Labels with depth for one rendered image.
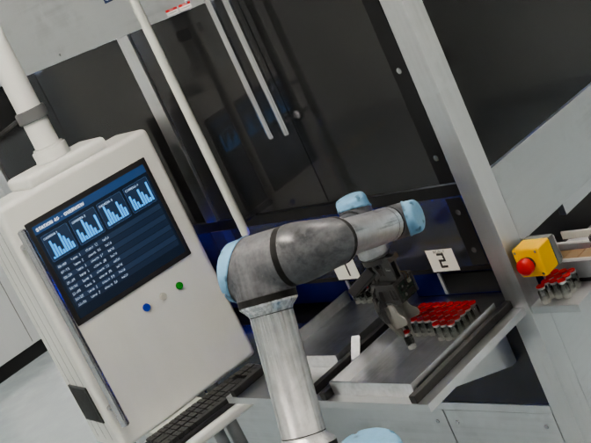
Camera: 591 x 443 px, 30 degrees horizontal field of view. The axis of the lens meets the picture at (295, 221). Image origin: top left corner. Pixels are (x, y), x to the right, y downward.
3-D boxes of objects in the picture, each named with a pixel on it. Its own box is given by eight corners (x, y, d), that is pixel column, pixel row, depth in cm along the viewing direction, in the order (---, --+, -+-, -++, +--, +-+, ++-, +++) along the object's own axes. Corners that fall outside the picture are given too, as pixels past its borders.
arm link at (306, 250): (320, 212, 196) (418, 187, 239) (268, 228, 201) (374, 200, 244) (339, 275, 195) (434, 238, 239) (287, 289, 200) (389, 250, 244)
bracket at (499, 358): (507, 361, 270) (487, 315, 267) (517, 361, 268) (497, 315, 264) (429, 443, 249) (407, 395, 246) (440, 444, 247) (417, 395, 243)
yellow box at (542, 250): (537, 262, 257) (526, 236, 255) (563, 260, 252) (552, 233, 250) (521, 279, 253) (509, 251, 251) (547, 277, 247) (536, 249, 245)
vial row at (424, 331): (412, 332, 271) (405, 316, 270) (469, 331, 258) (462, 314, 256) (407, 337, 270) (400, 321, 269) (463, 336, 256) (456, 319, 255)
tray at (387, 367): (417, 318, 278) (412, 306, 278) (499, 315, 259) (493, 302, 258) (334, 395, 258) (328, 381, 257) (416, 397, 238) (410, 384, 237)
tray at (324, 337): (350, 301, 311) (346, 290, 310) (419, 296, 292) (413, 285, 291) (273, 367, 290) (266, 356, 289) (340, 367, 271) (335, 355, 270)
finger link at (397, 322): (411, 342, 255) (397, 306, 253) (392, 342, 259) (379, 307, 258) (419, 336, 257) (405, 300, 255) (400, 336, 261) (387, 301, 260)
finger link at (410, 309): (424, 331, 258) (406, 299, 255) (405, 331, 263) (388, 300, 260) (430, 323, 260) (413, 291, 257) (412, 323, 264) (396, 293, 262)
